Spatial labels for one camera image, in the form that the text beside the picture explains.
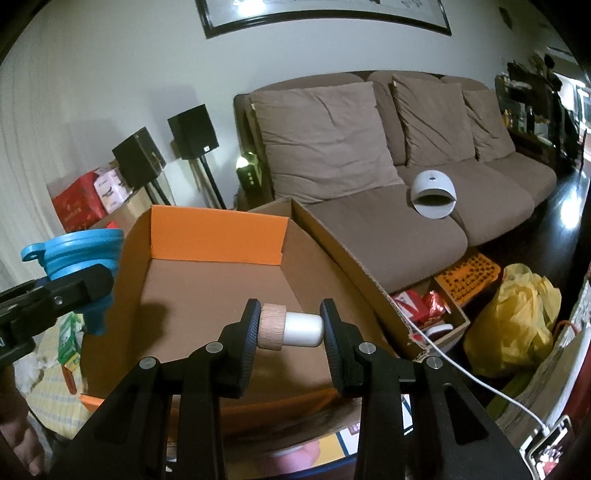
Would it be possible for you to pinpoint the wooden white bottle stopper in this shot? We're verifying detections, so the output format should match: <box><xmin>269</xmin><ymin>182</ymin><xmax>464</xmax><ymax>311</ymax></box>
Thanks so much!
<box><xmin>259</xmin><ymin>303</ymin><xmax>324</xmax><ymax>350</ymax></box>

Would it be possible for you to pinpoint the red white packet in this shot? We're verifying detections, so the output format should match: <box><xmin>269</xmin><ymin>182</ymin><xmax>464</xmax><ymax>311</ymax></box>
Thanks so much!
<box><xmin>392</xmin><ymin>291</ymin><xmax>430</xmax><ymax>324</ymax></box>

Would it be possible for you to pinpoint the red gift box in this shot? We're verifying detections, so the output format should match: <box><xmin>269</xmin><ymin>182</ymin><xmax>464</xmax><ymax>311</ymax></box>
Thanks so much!
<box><xmin>52</xmin><ymin>172</ymin><xmax>108</xmax><ymax>234</ymax></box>

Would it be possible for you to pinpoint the blue collapsible funnel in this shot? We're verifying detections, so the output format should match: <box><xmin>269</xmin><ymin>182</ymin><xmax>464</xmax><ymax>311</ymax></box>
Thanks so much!
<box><xmin>21</xmin><ymin>229</ymin><xmax>125</xmax><ymax>336</ymax></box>

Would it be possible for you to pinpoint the yellow plaid tablecloth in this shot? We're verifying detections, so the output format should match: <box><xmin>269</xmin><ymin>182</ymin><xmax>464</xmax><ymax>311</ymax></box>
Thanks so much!
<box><xmin>18</xmin><ymin>360</ymin><xmax>88</xmax><ymax>439</ymax></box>

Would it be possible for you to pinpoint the black speaker stand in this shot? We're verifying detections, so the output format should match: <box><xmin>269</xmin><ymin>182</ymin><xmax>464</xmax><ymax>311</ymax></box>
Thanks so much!
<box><xmin>145</xmin><ymin>178</ymin><xmax>174</xmax><ymax>206</ymax></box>
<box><xmin>196</xmin><ymin>154</ymin><xmax>227</xmax><ymax>210</ymax></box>

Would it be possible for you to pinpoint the small open cardboard box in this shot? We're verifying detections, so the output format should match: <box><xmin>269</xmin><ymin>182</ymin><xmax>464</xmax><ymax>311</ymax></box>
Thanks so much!
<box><xmin>390</xmin><ymin>277</ymin><xmax>472</xmax><ymax>356</ymax></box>

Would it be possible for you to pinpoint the orange perforated crate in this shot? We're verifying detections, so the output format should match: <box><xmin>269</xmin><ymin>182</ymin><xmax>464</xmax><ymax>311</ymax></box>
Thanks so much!
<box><xmin>434</xmin><ymin>251</ymin><xmax>502</xmax><ymax>306</ymax></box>

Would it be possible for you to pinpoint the black speaker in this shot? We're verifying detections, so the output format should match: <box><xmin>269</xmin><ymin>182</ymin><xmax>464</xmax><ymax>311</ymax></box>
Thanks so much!
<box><xmin>112</xmin><ymin>127</ymin><xmax>167</xmax><ymax>189</ymax></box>
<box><xmin>167</xmin><ymin>104</ymin><xmax>220</xmax><ymax>161</ymax></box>

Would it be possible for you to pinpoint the person's left hand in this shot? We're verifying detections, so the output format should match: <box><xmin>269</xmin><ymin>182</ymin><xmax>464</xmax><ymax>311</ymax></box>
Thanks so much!
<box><xmin>0</xmin><ymin>406</ymin><xmax>47</xmax><ymax>478</ymax></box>

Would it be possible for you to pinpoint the smartphone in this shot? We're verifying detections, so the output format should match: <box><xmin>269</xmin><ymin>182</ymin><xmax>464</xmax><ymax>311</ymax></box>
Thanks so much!
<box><xmin>519</xmin><ymin>413</ymin><xmax>575</xmax><ymax>480</ymax></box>

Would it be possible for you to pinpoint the large brown sofa cushion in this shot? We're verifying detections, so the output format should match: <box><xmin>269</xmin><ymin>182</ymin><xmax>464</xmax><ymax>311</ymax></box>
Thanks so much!
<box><xmin>249</xmin><ymin>82</ymin><xmax>406</xmax><ymax>205</ymax></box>

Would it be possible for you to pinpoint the orange cardboard box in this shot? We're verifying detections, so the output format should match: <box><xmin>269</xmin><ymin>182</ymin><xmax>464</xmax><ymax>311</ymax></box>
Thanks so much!
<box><xmin>78</xmin><ymin>197</ymin><xmax>444</xmax><ymax>457</ymax></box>

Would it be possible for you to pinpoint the white dome nail lamp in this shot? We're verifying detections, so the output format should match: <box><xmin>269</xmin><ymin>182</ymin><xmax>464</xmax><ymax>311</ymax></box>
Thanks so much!
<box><xmin>411</xmin><ymin>169</ymin><xmax>458</xmax><ymax>219</ymax></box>

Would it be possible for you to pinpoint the dark cluttered shelf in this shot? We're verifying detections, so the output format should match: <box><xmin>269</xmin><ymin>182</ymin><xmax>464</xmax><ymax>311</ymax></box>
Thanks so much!
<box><xmin>496</xmin><ymin>46</ymin><xmax>591</xmax><ymax>171</ymax></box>

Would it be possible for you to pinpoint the pink tissue pack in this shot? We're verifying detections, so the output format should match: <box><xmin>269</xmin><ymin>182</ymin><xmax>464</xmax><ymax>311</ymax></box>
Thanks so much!
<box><xmin>93</xmin><ymin>167</ymin><xmax>127</xmax><ymax>214</ymax></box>

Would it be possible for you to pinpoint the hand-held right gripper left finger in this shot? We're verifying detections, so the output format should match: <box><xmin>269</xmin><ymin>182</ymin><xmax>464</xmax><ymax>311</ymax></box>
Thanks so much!
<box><xmin>48</xmin><ymin>299</ymin><xmax>263</xmax><ymax>480</ymax></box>

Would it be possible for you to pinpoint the white charging cable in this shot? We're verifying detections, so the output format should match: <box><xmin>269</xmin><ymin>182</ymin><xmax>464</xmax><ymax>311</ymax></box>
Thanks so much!
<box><xmin>406</xmin><ymin>318</ymin><xmax>550</xmax><ymax>437</ymax></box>

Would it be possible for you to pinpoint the colourful printed board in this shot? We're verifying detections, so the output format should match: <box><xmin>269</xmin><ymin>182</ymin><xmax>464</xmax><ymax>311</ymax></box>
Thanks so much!
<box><xmin>272</xmin><ymin>422</ymin><xmax>411</xmax><ymax>476</ymax></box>

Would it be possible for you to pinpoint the dark device with light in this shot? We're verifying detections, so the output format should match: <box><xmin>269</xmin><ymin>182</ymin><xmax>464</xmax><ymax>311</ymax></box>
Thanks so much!
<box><xmin>235</xmin><ymin>154</ymin><xmax>265</xmax><ymax>197</ymax></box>

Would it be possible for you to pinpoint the framed ink painting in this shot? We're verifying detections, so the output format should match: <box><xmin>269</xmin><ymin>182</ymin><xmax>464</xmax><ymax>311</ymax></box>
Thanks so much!
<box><xmin>195</xmin><ymin>0</ymin><xmax>452</xmax><ymax>40</ymax></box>

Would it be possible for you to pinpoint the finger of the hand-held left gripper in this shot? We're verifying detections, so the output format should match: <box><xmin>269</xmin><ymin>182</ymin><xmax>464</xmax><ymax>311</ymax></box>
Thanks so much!
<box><xmin>46</xmin><ymin>266</ymin><xmax>115</xmax><ymax>319</ymax></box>

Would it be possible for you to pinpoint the white curtain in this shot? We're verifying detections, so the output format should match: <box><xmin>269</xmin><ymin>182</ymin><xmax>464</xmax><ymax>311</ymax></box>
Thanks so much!
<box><xmin>0</xmin><ymin>106</ymin><xmax>61</xmax><ymax>287</ymax></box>

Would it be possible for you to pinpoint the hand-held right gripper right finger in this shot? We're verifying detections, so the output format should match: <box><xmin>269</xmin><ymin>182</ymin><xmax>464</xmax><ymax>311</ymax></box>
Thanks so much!
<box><xmin>320</xmin><ymin>299</ymin><xmax>539</xmax><ymax>480</ymax></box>

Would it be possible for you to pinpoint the brown sofa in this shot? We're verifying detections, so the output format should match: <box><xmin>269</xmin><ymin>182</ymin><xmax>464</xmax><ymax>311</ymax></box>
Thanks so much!
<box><xmin>233</xmin><ymin>70</ymin><xmax>559</xmax><ymax>289</ymax></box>

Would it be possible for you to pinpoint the yellow plastic bag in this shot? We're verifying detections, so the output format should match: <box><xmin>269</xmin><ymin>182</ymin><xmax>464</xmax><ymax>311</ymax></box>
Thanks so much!
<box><xmin>464</xmin><ymin>263</ymin><xmax>563</xmax><ymax>379</ymax></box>

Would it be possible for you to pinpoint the green toothpaste box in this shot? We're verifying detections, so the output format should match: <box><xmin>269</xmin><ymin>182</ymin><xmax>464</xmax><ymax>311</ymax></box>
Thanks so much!
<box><xmin>58</xmin><ymin>314</ymin><xmax>88</xmax><ymax>370</ymax></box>

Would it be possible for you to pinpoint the stack of papers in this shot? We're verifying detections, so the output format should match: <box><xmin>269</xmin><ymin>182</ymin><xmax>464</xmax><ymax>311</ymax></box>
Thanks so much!
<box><xmin>496</xmin><ymin>332</ymin><xmax>591</xmax><ymax>444</ymax></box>

